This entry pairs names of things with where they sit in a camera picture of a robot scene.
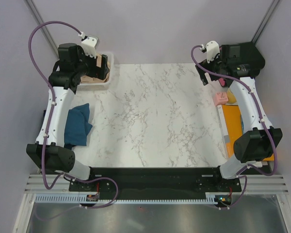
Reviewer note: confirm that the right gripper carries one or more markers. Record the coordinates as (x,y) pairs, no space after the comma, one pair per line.
(207,66)

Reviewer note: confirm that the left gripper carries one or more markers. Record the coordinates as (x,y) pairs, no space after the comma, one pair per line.
(98,72)

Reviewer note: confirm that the blue t shirt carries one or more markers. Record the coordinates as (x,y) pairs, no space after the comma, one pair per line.
(84,127)

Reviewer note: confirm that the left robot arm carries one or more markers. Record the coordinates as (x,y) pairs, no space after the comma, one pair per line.
(48,151)

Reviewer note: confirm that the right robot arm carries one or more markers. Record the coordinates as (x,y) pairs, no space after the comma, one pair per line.
(256,148)

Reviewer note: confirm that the white plastic basket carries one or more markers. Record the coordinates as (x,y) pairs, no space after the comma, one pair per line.
(103,86)

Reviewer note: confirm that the pink cube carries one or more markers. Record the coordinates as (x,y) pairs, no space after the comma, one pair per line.
(220,98)

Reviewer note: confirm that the yellow mug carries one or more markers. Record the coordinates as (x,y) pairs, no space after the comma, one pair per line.
(231,97)

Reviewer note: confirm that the black pink drawer unit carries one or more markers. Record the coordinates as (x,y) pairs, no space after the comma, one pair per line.
(241,60)

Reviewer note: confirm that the orange folder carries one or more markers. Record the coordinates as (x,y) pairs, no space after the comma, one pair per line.
(231,126)

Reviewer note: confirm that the blue treehouse book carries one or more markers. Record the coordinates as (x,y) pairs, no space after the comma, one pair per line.
(242,125)

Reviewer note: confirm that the folded navy t shirt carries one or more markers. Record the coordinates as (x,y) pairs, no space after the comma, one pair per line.
(62,129)

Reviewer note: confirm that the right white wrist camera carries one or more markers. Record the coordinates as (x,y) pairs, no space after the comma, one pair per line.
(212,51)

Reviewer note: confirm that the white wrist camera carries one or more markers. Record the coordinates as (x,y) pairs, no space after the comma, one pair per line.
(212,51)
(89,44)

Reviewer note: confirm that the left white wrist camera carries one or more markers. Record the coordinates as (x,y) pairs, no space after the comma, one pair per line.
(89,44)

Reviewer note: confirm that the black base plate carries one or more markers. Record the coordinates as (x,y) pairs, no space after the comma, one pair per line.
(157,183)

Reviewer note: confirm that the white cable duct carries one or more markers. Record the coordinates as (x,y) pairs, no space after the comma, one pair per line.
(99,199)

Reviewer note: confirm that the aluminium rail frame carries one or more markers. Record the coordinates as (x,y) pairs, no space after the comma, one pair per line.
(264,207)

